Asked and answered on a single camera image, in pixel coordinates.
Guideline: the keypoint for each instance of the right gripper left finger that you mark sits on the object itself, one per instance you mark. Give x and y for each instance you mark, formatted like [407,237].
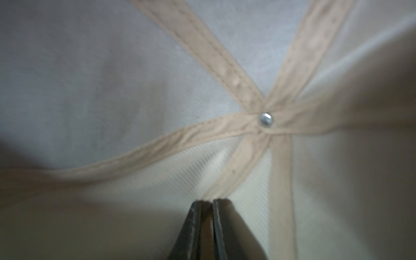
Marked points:
[188,243]

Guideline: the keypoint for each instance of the beige baseball cap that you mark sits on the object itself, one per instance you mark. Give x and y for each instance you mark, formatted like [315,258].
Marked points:
[117,115]

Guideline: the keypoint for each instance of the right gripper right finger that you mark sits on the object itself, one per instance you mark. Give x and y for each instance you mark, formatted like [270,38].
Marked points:
[233,240]

